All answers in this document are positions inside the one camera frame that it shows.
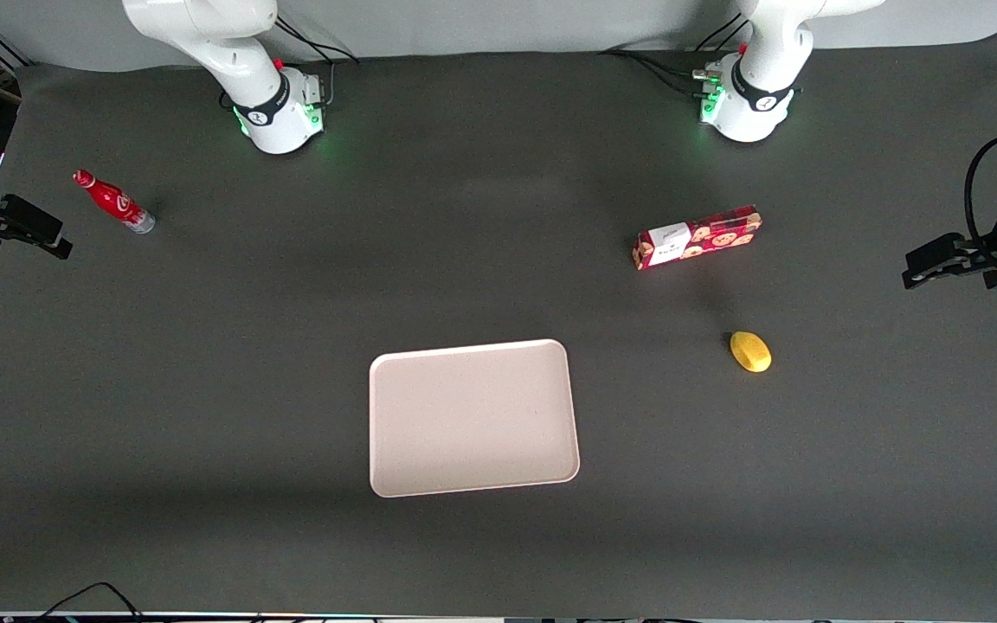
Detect red coke bottle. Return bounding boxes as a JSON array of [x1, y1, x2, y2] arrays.
[[73, 170, 156, 234]]

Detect beige plastic tray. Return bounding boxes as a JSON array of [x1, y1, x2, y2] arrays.
[[368, 338, 581, 499]]

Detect yellow lemon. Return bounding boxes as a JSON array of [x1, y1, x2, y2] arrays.
[[730, 331, 773, 374]]

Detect red cookie box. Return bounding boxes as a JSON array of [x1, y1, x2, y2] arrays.
[[632, 204, 763, 272]]

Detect dark grey table mat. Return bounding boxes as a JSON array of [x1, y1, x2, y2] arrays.
[[0, 30, 997, 617]]

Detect black right arm base cables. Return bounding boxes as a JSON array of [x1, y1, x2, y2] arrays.
[[273, 16, 363, 109]]

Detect black arm base cables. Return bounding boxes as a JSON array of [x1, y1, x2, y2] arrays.
[[600, 13, 750, 98], [273, 16, 363, 109]]

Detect black left arm base cables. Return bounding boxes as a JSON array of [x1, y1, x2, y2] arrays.
[[600, 13, 750, 98]]

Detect black cable at table edge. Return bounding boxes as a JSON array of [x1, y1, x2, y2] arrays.
[[31, 581, 146, 623]]

